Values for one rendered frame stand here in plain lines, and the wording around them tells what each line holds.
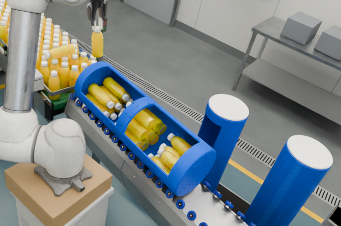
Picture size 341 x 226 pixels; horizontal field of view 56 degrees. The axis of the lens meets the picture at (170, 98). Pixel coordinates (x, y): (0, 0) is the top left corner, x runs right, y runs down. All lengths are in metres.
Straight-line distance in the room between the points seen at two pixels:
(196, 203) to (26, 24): 1.12
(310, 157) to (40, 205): 1.49
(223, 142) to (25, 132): 1.32
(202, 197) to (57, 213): 0.73
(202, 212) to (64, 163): 0.73
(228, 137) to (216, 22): 3.28
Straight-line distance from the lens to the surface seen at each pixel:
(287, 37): 4.06
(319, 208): 3.43
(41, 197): 1.43
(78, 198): 1.42
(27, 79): 1.30
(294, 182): 2.14
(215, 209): 1.72
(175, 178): 1.50
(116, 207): 2.74
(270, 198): 2.30
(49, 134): 1.30
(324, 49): 3.99
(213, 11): 5.25
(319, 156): 2.16
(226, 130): 2.15
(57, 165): 1.35
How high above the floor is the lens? 2.26
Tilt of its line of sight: 35 degrees down
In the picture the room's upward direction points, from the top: 14 degrees clockwise
